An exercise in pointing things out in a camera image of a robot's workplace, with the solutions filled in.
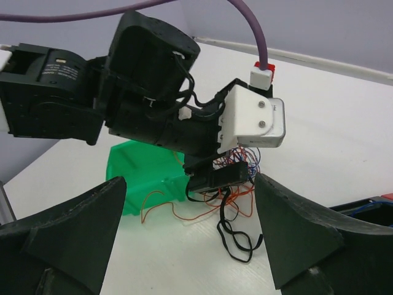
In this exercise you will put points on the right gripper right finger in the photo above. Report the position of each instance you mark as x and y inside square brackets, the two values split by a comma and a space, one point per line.
[313, 249]

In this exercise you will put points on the red and black bin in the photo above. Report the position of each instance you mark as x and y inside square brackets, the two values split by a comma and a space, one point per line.
[375, 210]

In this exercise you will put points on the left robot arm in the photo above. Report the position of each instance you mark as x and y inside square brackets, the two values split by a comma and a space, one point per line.
[140, 91]

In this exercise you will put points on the back aluminium rail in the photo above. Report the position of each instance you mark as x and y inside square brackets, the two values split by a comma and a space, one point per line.
[337, 67]

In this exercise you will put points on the green plastic bin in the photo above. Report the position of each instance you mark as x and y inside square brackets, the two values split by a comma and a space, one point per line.
[153, 175]

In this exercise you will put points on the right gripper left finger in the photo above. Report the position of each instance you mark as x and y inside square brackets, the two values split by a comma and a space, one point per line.
[64, 249]

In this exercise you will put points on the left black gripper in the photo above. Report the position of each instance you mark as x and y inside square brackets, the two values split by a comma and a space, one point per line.
[197, 138]

